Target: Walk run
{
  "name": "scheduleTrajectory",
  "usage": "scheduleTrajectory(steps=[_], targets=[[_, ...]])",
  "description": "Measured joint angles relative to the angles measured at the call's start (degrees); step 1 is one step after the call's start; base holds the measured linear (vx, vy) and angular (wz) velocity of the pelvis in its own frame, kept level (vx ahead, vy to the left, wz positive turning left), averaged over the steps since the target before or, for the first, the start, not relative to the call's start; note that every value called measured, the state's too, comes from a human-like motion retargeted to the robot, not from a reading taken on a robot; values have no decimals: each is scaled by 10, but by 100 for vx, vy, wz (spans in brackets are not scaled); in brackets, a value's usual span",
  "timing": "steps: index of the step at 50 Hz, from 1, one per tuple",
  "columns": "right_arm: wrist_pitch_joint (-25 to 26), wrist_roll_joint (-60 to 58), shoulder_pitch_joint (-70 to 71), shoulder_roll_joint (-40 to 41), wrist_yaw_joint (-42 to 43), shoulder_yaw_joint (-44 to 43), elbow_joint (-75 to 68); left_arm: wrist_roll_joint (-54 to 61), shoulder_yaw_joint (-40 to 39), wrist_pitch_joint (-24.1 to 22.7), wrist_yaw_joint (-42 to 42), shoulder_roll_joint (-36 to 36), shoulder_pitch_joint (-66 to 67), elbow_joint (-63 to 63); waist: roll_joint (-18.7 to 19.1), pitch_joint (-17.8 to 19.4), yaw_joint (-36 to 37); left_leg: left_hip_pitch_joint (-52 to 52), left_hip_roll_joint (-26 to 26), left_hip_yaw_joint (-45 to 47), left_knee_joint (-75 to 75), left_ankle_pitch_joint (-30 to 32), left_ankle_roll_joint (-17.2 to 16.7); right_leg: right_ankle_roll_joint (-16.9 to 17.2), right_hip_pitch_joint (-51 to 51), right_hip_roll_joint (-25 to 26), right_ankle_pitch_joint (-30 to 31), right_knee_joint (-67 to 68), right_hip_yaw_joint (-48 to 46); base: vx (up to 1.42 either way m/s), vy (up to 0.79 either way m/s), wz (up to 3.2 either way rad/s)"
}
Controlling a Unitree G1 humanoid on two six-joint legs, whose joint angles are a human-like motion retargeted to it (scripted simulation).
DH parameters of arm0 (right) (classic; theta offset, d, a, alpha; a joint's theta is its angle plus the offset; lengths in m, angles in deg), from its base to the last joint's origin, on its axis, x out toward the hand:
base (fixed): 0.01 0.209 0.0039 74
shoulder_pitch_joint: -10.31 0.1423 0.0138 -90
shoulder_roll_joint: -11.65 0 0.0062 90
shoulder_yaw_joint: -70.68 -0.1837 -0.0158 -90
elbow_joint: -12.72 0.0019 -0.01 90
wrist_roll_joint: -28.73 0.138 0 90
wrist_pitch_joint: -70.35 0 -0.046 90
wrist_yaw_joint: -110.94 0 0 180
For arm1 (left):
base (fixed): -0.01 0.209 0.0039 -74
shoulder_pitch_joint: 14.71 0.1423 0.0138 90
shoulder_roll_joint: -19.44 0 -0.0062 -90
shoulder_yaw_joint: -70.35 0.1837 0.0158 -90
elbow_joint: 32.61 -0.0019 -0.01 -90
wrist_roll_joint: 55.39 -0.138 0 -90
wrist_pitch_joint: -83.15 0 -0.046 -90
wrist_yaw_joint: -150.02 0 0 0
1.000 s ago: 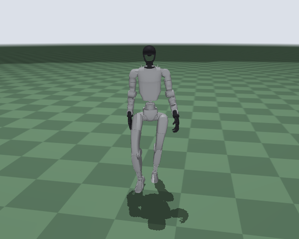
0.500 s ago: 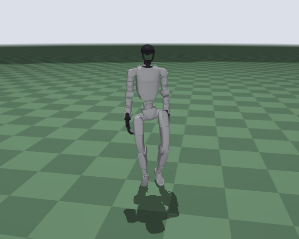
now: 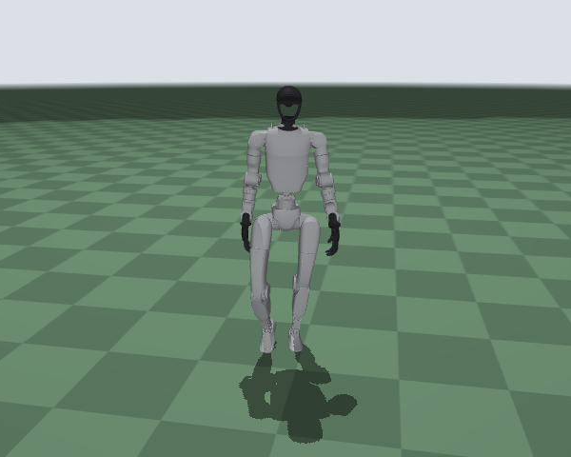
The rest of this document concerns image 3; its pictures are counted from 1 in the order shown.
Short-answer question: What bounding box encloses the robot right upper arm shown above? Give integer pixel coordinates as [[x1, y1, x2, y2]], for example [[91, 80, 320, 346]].
[[246, 129, 267, 187]]

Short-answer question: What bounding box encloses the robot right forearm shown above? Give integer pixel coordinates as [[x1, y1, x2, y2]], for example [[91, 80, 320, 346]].
[[240, 174, 257, 222]]

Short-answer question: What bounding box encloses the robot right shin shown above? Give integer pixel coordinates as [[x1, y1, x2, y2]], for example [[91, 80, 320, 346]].
[[250, 289, 272, 333]]

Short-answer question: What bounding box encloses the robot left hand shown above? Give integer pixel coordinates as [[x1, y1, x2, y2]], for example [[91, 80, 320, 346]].
[[326, 213, 341, 256]]

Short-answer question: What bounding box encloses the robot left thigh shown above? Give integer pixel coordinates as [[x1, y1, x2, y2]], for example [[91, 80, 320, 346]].
[[292, 213, 321, 292]]

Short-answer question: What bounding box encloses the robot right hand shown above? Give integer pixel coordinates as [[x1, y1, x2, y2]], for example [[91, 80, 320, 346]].
[[240, 213, 251, 252]]

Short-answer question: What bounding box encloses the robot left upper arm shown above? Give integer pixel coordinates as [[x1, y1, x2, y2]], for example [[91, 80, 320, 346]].
[[309, 131, 332, 188]]

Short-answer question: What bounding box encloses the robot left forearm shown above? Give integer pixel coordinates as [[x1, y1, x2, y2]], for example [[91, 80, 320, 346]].
[[321, 174, 340, 223]]

